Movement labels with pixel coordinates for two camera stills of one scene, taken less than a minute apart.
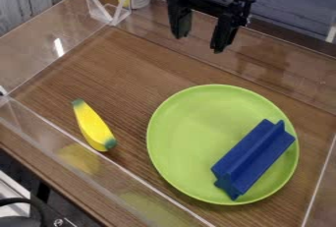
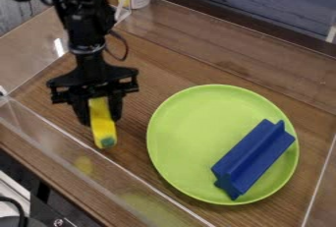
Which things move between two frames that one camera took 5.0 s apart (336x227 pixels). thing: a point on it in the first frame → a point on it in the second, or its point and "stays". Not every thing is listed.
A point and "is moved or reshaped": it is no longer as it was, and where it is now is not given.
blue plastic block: x=250 y=155 stays
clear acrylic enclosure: x=181 y=136 stays
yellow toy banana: x=93 y=126 is moved or reshaped
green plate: x=198 y=128 stays
